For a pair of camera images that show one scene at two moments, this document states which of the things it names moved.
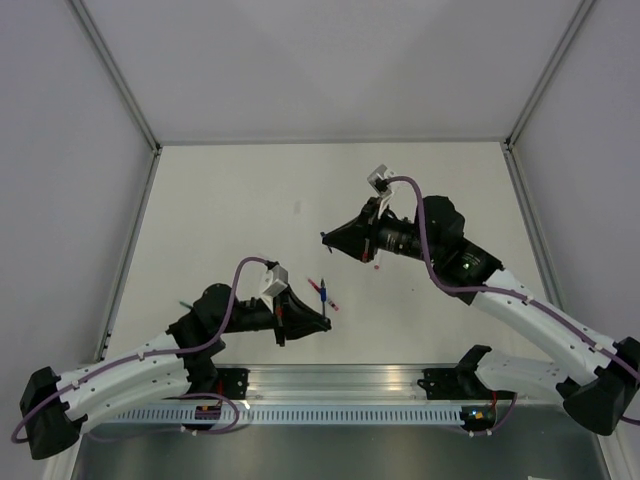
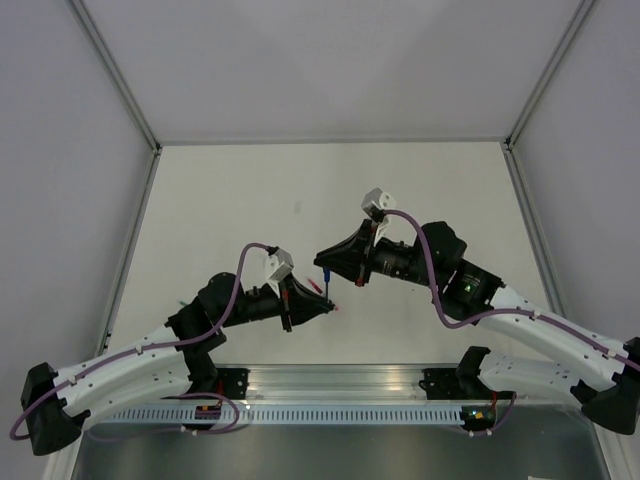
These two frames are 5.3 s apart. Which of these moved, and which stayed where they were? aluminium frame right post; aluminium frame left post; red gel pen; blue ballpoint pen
Moved: blue ballpoint pen
Stayed: aluminium frame right post; aluminium frame left post; red gel pen
